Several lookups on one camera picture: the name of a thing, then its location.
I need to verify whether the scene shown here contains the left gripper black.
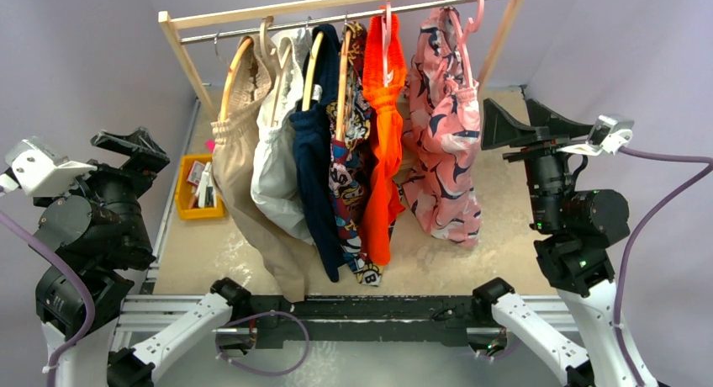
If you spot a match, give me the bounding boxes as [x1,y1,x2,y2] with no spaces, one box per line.
[37,125,170,258]

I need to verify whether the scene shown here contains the pink shark print shorts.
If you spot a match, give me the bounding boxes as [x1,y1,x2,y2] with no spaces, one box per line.
[401,7,481,247]

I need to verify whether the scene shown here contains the pink plastic hanger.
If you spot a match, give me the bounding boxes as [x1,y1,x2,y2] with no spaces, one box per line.
[455,0,485,87]
[381,0,393,87]

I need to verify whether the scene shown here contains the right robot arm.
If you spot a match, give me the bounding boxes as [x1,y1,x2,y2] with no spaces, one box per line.
[472,98,658,386]

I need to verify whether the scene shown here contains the orange hanger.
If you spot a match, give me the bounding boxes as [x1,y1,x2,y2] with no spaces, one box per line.
[217,35,255,122]

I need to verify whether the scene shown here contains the white shorts on hanger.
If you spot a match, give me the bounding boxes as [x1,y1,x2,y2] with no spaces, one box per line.
[251,28,313,244]

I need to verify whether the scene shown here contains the orange shorts on hanger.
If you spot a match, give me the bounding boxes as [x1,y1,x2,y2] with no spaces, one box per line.
[360,13,407,266]

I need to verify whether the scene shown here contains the navy shorts on hanger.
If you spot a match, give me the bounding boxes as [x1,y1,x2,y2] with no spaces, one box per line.
[289,24,345,283]

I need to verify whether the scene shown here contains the beige shorts on hanger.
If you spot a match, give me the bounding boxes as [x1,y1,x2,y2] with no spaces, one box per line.
[211,35,307,303]

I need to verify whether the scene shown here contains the patterned shorts on hanger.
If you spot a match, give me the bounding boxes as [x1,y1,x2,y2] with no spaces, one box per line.
[327,22,383,287]

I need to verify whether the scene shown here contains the yellow plastic bin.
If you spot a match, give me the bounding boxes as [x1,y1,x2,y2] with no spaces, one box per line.
[174,154,227,220]

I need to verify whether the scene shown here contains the wooden clothes rack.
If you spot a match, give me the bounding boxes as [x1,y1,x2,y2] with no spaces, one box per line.
[157,0,524,114]

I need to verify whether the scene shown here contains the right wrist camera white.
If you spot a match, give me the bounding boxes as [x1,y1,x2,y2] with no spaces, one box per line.
[557,114,634,156]

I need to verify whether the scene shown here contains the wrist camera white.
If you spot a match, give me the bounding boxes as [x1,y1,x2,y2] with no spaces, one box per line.
[1,136,98,198]
[557,114,634,156]

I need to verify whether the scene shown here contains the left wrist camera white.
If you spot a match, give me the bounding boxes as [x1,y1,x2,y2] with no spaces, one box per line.
[1,136,98,198]

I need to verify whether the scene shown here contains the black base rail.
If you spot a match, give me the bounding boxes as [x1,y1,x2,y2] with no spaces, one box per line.
[214,295,515,355]

